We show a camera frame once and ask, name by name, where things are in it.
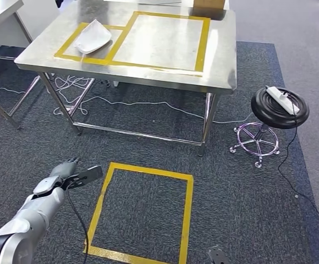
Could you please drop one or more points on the white desk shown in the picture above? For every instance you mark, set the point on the white desk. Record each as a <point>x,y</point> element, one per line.
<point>187,3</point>

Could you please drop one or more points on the steel workbench table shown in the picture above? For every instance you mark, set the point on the steel workbench table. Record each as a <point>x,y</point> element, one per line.
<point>220,54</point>

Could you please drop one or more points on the white power strip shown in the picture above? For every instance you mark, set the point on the white power strip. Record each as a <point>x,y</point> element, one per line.
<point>283,100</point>

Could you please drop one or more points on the white curved plastic part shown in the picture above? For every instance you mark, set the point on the white curved plastic part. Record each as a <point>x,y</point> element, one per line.
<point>93,36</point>

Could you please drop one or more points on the white desk panel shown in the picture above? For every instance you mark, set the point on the white desk panel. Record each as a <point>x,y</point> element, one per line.
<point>38,22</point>

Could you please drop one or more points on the cardboard box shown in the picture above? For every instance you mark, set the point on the cardboard box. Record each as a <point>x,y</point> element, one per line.
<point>208,3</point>

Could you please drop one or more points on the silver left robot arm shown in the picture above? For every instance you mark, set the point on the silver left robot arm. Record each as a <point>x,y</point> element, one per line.
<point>32,215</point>

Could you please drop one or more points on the black round stool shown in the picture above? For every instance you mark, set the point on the black round stool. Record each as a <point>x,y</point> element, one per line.
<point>269,109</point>

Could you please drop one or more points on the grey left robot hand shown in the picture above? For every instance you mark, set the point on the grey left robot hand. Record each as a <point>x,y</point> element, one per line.
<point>61,169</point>

